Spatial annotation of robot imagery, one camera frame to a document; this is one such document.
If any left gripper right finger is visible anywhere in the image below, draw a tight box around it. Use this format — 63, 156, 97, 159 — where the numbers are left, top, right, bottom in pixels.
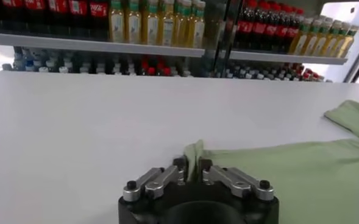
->
198, 157, 275, 203

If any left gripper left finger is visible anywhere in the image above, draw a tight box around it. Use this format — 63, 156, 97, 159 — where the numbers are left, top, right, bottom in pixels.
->
123, 155, 189, 203

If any light green polo shirt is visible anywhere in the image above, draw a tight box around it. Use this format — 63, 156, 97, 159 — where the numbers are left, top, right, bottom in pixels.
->
183, 99, 359, 224

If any yellow drink bottle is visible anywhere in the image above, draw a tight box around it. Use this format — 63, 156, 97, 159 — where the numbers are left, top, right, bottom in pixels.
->
311, 18, 329, 57
339, 24, 359, 58
173, 0, 192, 47
300, 18, 319, 56
124, 0, 143, 44
321, 19, 340, 57
141, 0, 159, 46
330, 21, 350, 58
190, 1, 206, 49
157, 0, 176, 46
290, 21, 308, 55
108, 0, 126, 43

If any grey metal shelf rack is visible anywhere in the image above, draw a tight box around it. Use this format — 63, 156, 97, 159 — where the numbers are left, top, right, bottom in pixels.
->
215, 0, 359, 83
0, 0, 229, 79

